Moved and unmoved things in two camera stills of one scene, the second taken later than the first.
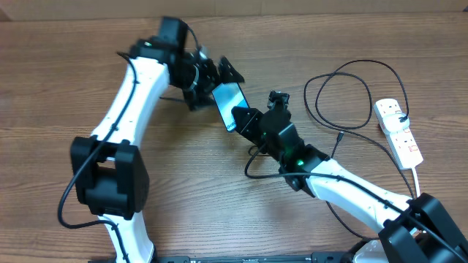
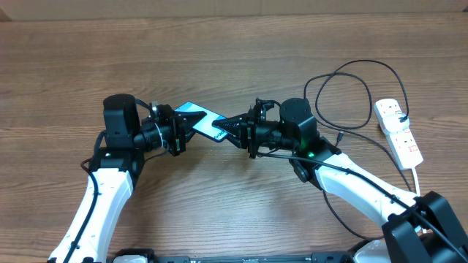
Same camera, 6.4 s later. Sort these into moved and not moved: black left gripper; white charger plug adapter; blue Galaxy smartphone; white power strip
Moved: black left gripper; blue Galaxy smartphone
Not moved: white charger plug adapter; white power strip
